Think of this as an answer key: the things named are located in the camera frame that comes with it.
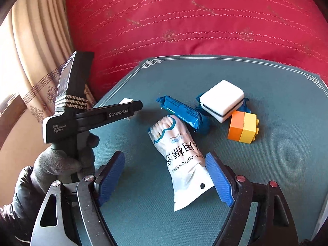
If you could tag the white cotton swab bag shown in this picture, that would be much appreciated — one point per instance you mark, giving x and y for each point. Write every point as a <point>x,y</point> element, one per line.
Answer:
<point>184,164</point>

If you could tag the white cube with zigzag side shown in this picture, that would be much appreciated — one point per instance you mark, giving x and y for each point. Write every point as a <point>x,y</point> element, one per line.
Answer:
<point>126,101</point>

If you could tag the orange and yellow toy brick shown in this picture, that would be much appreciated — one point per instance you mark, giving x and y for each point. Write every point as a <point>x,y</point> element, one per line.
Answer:
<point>243,128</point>

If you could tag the beige patterned curtain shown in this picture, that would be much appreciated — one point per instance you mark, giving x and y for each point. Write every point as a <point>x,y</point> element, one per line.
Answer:
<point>38,43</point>

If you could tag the person's left hand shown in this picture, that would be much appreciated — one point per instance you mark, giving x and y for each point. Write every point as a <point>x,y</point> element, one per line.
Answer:
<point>56,166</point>

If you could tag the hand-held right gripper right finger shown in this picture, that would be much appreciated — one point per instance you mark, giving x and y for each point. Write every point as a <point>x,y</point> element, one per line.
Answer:
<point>220,182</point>

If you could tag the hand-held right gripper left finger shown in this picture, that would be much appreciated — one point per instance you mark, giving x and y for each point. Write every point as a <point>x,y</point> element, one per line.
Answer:
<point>112,179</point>

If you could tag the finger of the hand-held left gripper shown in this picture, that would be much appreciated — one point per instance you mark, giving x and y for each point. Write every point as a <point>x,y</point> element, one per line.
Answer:
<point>115,107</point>

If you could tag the green table mat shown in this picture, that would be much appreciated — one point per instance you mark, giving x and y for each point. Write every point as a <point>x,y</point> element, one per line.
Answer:
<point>153,228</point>

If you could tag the red quilted blanket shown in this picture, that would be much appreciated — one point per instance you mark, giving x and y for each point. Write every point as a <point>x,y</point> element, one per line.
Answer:
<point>192,18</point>

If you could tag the white block with black stripe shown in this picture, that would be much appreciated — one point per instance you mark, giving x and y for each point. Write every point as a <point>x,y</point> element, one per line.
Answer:
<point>221,94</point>

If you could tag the blue snack packet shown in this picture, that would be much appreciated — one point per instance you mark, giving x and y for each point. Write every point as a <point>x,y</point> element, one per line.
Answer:
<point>184,114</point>
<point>200,102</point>

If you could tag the person's left forearm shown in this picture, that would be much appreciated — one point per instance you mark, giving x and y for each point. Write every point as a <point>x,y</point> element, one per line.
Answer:
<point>18,205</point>

